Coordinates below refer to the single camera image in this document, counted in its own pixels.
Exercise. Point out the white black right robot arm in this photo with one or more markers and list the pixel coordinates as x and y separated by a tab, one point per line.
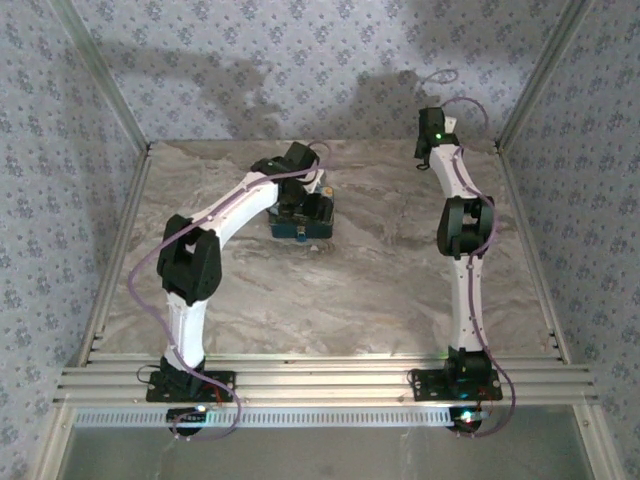
467	310

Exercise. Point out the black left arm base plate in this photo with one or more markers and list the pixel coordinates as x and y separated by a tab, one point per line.
225	385

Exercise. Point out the left controller board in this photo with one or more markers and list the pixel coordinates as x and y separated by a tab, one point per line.
187	414

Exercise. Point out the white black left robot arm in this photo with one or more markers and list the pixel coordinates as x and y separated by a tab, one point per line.
187	325

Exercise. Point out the blue painted tin box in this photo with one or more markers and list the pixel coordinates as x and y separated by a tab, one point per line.
285	227

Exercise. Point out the right controller board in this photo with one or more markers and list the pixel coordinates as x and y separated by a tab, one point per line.
467	417

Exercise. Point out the grey metal lower panel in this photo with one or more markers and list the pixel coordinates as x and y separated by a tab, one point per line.
320	452

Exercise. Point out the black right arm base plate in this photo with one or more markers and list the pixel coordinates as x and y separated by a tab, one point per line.
425	385

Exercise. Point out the aluminium table side rail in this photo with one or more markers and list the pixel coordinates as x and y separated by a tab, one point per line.
535	250
117	250

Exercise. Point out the aluminium mounting beam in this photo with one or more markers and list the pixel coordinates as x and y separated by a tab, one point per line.
320	380

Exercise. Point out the controller board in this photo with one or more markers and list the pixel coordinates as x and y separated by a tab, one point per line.
467	417
187	414

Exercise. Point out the aluminium frame post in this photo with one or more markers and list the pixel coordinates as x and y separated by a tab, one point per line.
542	75
100	75

